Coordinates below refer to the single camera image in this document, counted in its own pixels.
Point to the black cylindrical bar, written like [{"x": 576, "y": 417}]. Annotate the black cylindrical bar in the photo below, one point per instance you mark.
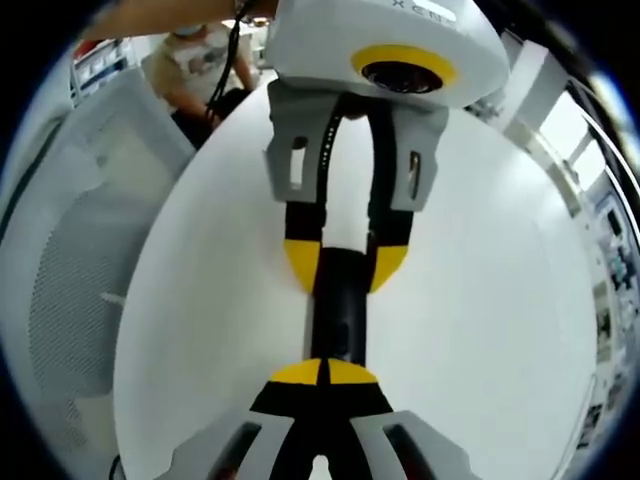
[{"x": 340, "y": 310}]

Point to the white perforated chair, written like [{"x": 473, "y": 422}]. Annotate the white perforated chair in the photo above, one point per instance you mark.
[{"x": 65, "y": 240}]

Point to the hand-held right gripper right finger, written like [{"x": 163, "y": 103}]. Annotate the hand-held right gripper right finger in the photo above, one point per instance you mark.
[{"x": 365, "y": 430}]

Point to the white storage shelf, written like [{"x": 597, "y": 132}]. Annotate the white storage shelf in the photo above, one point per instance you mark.
[{"x": 100, "y": 70}]

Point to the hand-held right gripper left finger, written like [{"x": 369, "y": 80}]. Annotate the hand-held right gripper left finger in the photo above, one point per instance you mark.
[{"x": 280, "y": 430}]

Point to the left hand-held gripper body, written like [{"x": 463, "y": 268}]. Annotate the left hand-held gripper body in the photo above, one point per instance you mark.
[{"x": 320, "y": 45}]

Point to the cluttered side shelving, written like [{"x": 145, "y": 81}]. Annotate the cluttered side shelving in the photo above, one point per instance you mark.
[{"x": 615, "y": 310}]

